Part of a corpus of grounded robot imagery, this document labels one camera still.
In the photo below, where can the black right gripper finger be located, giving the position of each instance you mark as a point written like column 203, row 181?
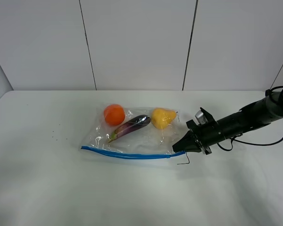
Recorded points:
column 192, row 148
column 187, row 140

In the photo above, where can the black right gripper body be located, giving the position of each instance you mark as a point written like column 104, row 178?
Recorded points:
column 207, row 134

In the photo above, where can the clear zip bag blue seal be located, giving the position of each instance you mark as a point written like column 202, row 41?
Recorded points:
column 143, row 144

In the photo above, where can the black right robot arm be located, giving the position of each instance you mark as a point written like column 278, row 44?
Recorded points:
column 253, row 116

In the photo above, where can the yellow pear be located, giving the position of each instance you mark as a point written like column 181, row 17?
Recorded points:
column 161, row 118

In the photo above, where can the purple eggplant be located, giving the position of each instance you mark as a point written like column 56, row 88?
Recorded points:
column 130, row 126

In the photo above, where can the orange tomato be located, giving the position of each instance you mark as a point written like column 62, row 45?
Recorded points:
column 114, row 115

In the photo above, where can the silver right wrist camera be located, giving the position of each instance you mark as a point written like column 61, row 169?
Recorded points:
column 201, row 118

